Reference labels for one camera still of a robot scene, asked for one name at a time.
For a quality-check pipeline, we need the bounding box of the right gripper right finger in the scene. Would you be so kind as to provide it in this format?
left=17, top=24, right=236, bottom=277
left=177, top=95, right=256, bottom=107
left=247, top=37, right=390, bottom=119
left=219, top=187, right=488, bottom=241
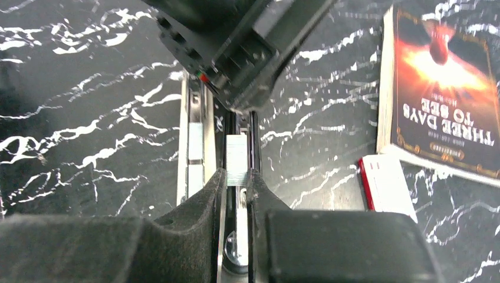
left=246, top=169, right=444, bottom=282

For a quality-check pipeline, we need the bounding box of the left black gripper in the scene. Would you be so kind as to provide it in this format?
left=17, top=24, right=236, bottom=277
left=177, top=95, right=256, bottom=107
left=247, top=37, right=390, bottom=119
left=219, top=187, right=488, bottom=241
left=149, top=1, right=333, bottom=114

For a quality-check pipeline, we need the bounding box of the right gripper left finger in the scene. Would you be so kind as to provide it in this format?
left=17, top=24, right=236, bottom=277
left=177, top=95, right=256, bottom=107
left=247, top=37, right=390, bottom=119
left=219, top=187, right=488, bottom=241
left=1, top=169, right=226, bottom=282

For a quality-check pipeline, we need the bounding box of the staple strip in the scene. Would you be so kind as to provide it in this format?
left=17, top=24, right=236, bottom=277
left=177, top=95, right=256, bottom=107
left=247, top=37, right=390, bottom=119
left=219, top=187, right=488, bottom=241
left=187, top=122, right=204, bottom=198
left=225, top=134, right=248, bottom=186

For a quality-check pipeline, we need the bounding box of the black stapler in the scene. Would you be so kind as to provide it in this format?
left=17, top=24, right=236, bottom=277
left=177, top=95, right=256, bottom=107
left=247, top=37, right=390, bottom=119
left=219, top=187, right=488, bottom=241
left=216, top=111, right=261, bottom=277

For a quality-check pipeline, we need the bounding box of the red white staple box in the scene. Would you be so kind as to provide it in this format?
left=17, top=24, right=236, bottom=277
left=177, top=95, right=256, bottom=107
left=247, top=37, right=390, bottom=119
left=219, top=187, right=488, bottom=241
left=358, top=154, right=418, bottom=223

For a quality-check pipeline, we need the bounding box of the beige stapler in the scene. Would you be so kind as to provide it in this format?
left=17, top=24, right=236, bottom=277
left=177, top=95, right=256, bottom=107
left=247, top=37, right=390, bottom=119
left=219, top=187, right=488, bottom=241
left=176, top=70, right=217, bottom=205

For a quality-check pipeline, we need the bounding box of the dark paperback book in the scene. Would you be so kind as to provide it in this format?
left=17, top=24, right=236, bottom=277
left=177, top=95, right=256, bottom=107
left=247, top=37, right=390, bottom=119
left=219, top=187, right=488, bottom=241
left=376, top=4, right=499, bottom=186

